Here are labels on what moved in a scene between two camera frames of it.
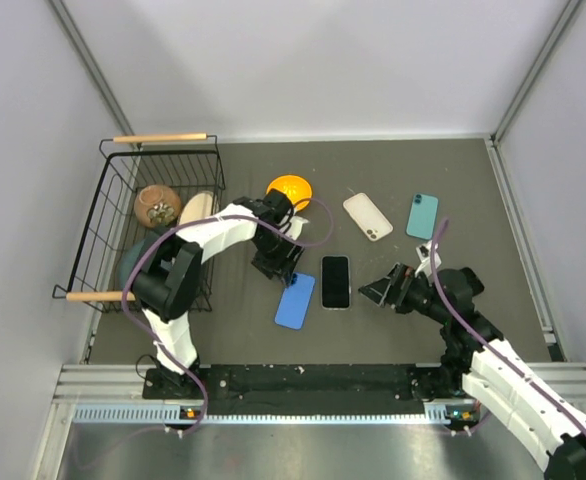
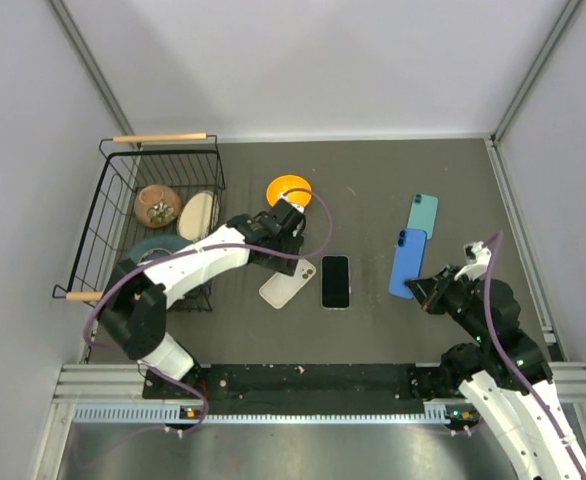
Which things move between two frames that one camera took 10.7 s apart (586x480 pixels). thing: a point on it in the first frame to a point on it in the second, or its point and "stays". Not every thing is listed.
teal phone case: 422,216 stays
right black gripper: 400,281 to 437,285
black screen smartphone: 335,282 stays
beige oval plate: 197,207 stays
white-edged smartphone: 368,216 to 280,288
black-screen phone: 335,278 stays
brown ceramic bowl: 156,205 stays
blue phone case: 294,302 to 408,261
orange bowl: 295,188 stays
